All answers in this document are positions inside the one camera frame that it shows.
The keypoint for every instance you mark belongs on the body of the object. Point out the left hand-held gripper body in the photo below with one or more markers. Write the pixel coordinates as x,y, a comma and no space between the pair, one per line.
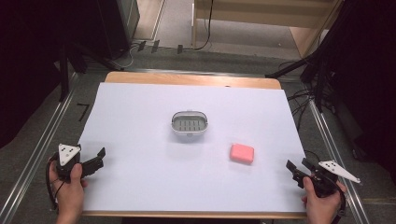
66,152

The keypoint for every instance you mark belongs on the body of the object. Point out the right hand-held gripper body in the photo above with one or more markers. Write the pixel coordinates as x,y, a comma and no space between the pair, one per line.
325,177

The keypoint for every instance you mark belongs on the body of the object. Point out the person's right hand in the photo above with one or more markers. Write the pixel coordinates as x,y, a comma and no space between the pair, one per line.
322,207

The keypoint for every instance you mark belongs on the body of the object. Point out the person's left hand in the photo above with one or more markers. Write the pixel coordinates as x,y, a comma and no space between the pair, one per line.
69,194

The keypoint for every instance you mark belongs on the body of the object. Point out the pink soap bar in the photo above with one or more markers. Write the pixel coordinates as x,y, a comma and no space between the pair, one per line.
242,153

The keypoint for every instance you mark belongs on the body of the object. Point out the white paper sheet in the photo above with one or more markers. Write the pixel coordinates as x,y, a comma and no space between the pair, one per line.
155,174

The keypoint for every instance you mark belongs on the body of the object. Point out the black metal stand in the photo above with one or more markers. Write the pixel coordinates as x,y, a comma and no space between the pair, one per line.
314,67
63,74

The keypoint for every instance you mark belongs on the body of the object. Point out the grey soap dish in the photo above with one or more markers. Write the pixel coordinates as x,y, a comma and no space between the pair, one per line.
189,123

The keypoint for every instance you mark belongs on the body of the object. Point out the black curtain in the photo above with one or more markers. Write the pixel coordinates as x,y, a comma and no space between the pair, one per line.
370,84
28,62

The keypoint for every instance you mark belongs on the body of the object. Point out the wooden table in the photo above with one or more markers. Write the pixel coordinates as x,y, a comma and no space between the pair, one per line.
193,79

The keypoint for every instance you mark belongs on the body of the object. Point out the dark cabinet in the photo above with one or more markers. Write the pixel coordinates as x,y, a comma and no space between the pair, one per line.
120,25

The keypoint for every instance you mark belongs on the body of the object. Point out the light wooden shelf unit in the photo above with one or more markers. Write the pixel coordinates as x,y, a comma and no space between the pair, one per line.
264,14

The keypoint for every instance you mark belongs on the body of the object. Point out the aluminium floor rail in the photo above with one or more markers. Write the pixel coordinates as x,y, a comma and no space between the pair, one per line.
37,149
334,146

